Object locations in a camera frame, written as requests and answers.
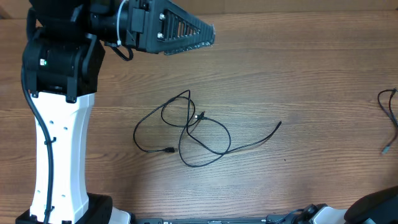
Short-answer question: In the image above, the black USB cable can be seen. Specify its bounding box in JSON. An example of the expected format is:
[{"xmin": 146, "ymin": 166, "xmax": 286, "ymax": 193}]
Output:
[{"xmin": 132, "ymin": 89, "xmax": 206, "ymax": 154}]

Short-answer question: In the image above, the thin black cable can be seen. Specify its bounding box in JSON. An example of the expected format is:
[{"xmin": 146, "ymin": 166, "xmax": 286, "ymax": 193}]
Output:
[{"xmin": 160, "ymin": 95, "xmax": 283, "ymax": 169}]

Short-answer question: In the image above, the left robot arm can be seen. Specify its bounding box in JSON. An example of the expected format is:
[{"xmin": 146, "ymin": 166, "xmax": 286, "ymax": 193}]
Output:
[{"xmin": 16, "ymin": 0, "xmax": 215, "ymax": 223}]

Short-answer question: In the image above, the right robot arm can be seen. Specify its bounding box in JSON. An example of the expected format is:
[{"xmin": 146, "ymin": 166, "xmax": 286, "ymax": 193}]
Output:
[{"xmin": 292, "ymin": 186, "xmax": 397, "ymax": 224}]

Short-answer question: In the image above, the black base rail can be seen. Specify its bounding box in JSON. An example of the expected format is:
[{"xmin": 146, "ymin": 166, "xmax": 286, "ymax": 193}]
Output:
[{"xmin": 132, "ymin": 214, "xmax": 295, "ymax": 224}]

